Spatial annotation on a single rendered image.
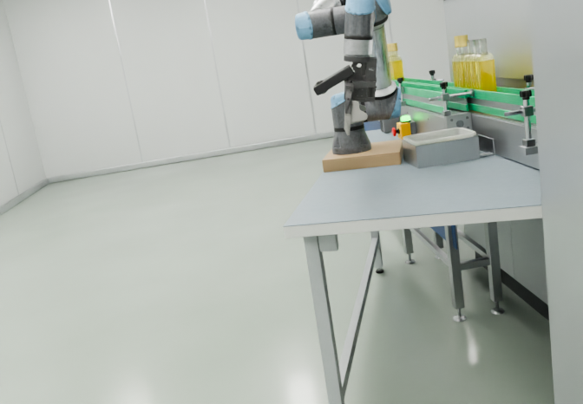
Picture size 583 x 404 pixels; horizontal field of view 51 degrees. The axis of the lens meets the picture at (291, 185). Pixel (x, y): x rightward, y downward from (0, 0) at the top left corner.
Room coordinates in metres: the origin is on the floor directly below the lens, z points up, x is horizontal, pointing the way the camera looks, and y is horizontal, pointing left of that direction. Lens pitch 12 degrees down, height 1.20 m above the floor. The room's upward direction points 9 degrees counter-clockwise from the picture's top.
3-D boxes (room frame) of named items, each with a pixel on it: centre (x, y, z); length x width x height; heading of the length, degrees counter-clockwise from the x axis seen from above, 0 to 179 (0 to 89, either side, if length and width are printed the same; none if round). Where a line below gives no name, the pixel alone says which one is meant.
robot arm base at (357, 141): (2.32, -0.25, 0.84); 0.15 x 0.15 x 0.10
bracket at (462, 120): (2.23, -0.65, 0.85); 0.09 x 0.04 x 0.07; 93
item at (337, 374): (2.32, -0.24, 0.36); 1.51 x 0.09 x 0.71; 166
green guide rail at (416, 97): (3.13, -0.57, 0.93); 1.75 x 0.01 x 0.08; 3
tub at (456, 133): (2.11, -0.54, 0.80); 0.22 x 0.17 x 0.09; 93
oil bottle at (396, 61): (3.44, -0.68, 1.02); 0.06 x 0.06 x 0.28; 3
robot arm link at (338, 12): (1.72, -0.24, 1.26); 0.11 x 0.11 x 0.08; 78
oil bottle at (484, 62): (2.22, -0.76, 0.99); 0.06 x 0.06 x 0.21; 4
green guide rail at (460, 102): (3.14, -0.64, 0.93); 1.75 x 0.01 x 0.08; 3
